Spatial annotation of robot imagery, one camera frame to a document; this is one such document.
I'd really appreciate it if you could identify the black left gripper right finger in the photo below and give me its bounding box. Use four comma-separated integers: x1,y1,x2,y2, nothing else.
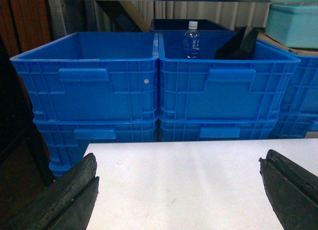
259,150,318,230

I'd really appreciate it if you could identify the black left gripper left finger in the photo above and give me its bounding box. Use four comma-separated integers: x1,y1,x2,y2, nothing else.
0,153,99,230

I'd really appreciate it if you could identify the blue crate lower left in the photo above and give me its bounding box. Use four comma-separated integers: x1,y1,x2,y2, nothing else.
33,118,158,178

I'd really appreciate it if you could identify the blue crate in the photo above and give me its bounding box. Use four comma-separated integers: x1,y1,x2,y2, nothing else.
159,117,278,142
159,31,300,122
255,38,318,114
10,32,159,122
33,118,158,178

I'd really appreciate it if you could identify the blue crate upper right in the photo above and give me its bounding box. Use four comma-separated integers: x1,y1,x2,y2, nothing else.
255,38,318,114

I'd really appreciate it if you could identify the blue crate lower middle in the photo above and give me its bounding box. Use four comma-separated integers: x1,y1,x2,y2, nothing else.
159,117,278,142

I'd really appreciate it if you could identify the blue crate upper left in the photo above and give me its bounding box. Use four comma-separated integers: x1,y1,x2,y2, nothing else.
10,32,159,122

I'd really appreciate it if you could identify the blue crate upper middle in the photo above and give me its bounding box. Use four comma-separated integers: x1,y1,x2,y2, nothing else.
159,31,300,122

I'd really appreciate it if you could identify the black plastic part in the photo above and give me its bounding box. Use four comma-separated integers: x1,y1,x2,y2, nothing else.
215,26,259,60

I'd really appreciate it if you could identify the teal plastic box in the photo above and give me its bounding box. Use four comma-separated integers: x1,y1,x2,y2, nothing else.
265,4,318,49

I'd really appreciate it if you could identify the clear water bottle blue label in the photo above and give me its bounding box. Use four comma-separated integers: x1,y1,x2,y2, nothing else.
183,21,200,59

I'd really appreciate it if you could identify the dark navy crate behind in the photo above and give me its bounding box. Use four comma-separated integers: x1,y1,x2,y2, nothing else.
150,18,232,32

